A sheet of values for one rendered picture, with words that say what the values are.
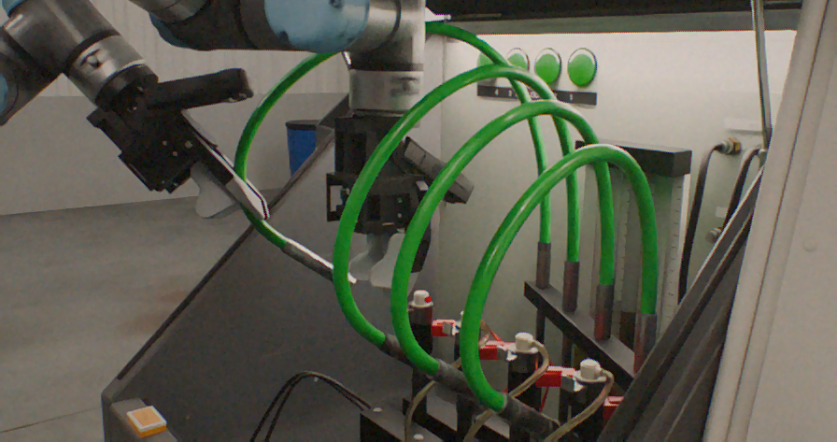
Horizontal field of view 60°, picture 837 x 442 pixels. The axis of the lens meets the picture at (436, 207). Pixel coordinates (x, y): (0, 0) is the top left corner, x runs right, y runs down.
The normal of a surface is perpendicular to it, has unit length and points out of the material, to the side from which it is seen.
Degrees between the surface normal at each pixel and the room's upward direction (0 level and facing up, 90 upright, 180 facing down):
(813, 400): 76
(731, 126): 90
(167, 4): 148
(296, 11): 90
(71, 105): 90
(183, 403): 90
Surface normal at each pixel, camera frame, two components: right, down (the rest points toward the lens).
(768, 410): -0.75, -0.13
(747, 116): -0.78, 0.11
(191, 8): 0.54, 0.76
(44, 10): 0.10, -0.07
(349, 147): 0.63, 0.17
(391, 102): 0.22, 0.20
